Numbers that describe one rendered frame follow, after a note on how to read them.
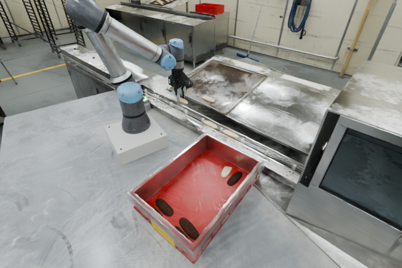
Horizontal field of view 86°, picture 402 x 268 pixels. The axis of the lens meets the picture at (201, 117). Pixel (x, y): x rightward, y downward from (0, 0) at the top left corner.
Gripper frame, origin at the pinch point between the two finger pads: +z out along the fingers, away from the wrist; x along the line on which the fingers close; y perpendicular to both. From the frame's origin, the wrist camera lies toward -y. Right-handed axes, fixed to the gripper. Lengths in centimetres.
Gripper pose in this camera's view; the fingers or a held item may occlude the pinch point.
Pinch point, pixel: (181, 98)
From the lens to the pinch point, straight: 136.7
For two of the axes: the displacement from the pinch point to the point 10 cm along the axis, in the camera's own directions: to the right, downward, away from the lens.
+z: -0.1, 8.3, 5.6
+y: -7.5, -3.8, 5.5
